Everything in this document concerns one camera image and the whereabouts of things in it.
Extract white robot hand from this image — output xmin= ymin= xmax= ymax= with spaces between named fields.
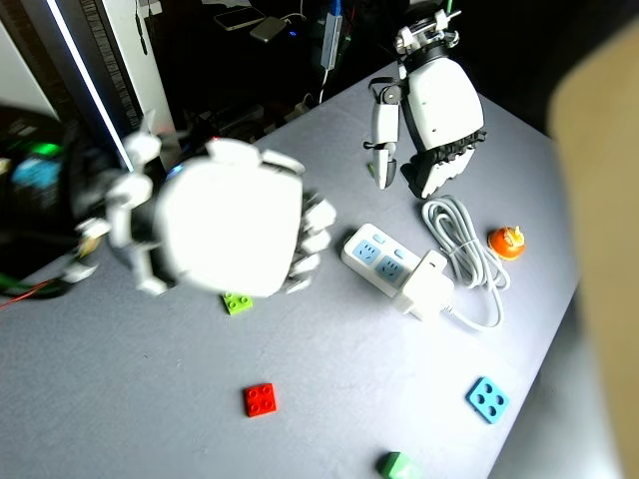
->
xmin=362 ymin=57 xmax=488 ymax=201
xmin=153 ymin=139 xmax=338 ymax=299

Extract white power strip blue outlets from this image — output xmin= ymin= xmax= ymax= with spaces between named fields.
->
xmin=340 ymin=223 xmax=425 ymax=300

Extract white power adapter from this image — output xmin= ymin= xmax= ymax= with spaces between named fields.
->
xmin=395 ymin=248 xmax=456 ymax=322

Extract lime four-stud building brick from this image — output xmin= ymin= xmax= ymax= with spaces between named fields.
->
xmin=222 ymin=291 xmax=255 ymax=316

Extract grey USB hub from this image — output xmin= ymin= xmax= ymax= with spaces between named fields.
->
xmin=320 ymin=12 xmax=344 ymax=69

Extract orange toy fruit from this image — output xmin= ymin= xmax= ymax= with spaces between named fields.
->
xmin=487 ymin=225 xmax=527 ymax=261

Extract grey table cloth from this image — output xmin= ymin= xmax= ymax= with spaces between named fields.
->
xmin=0 ymin=62 xmax=583 ymax=479

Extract red four-stud building brick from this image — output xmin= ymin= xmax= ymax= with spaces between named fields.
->
xmin=243 ymin=382 xmax=280 ymax=418

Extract dark grey flat device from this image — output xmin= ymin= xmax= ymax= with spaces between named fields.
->
xmin=249 ymin=16 xmax=289 ymax=44

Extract blurry tan panel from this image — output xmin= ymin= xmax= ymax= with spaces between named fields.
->
xmin=546 ymin=9 xmax=639 ymax=479

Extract white upright panel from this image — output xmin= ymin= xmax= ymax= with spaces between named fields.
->
xmin=99 ymin=0 xmax=176 ymax=146

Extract black smartphone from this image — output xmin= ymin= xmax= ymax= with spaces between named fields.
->
xmin=214 ymin=7 xmax=266 ymax=32

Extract white LED light strip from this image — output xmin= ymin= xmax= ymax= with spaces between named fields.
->
xmin=45 ymin=0 xmax=135 ymax=172

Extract green cube letter Y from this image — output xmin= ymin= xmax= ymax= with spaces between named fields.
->
xmin=374 ymin=451 xmax=425 ymax=479

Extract blue four-hole block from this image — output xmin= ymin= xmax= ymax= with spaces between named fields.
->
xmin=465 ymin=376 xmax=511 ymax=425

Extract grey-white power strip cable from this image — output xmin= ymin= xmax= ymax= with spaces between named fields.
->
xmin=421 ymin=195 xmax=511 ymax=331

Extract red-black twisted wire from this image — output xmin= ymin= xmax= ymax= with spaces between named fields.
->
xmin=0 ymin=277 xmax=56 ymax=311

